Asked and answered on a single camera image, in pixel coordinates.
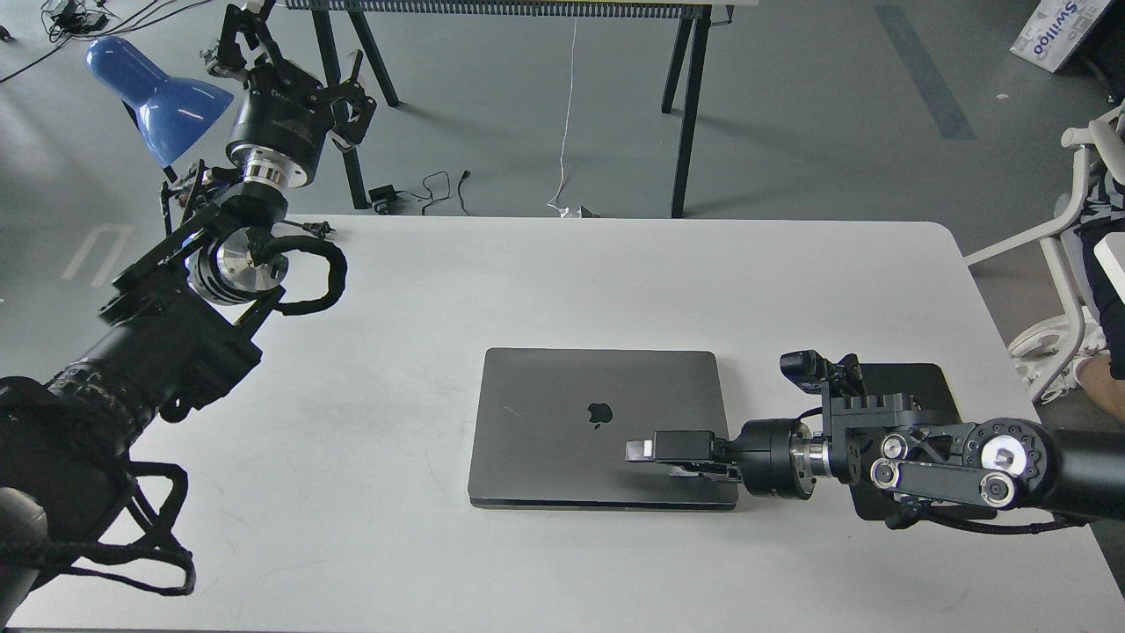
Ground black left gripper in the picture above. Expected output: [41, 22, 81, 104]
[203, 4, 377, 187]

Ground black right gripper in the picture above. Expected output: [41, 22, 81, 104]
[624, 419, 813, 500]

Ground grey laptop notebook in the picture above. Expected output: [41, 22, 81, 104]
[467, 347, 738, 512]

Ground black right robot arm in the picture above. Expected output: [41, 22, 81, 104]
[626, 350, 1122, 535]

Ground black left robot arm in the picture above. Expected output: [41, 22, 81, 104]
[1, 1, 376, 622]

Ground blue desk lamp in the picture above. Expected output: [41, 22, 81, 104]
[86, 36, 234, 168]

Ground black mouse pad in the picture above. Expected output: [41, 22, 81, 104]
[849, 361, 961, 522]

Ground white office chair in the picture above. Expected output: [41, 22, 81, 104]
[964, 105, 1122, 404]

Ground black trestle table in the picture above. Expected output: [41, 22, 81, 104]
[281, 0, 735, 219]

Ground white cardboard box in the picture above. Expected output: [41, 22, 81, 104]
[1009, 1, 1114, 73]

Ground black power adapter cable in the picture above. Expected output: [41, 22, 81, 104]
[367, 170, 473, 217]

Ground black cables on floor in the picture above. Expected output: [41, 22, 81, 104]
[0, 0, 212, 84]

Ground white hanging cable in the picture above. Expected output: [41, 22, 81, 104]
[547, 16, 600, 219]

